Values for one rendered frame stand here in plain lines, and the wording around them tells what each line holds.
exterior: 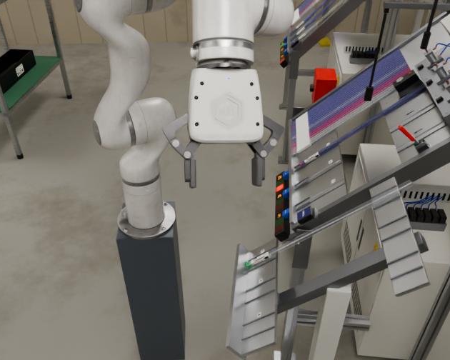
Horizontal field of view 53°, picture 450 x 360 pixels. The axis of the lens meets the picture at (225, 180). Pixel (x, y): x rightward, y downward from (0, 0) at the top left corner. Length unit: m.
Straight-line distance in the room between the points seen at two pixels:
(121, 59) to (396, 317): 1.30
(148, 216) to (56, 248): 1.16
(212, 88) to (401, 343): 1.52
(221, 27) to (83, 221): 2.13
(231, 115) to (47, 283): 1.88
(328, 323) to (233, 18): 0.89
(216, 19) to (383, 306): 1.35
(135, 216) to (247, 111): 0.89
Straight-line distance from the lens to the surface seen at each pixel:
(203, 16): 0.62
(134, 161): 1.34
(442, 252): 1.67
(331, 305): 1.23
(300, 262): 1.49
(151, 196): 1.39
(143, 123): 1.26
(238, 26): 0.62
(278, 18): 0.68
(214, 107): 0.60
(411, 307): 1.78
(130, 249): 1.50
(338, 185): 1.47
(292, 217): 1.47
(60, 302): 2.28
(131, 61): 1.12
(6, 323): 2.30
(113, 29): 1.06
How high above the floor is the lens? 1.71
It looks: 37 degrees down
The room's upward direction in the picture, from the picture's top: straight up
